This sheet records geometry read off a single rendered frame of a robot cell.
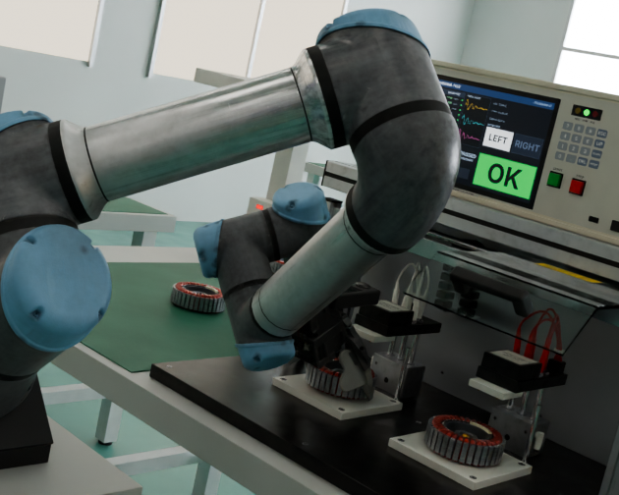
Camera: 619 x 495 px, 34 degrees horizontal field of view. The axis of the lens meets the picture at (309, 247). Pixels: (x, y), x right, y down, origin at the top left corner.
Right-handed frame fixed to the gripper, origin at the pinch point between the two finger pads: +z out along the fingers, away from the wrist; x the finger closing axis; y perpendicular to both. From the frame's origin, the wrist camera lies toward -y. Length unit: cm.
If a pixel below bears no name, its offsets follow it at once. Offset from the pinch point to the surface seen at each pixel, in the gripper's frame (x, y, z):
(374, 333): 1.6, -7.1, -5.5
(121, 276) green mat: -72, -6, 9
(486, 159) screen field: 8.3, -30.0, -27.4
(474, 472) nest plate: 29.6, 5.2, -1.1
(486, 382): 23.2, -7.1, -5.4
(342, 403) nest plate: 4.5, 4.6, -0.7
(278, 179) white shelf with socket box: -88, -67, 19
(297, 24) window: -447, -408, 144
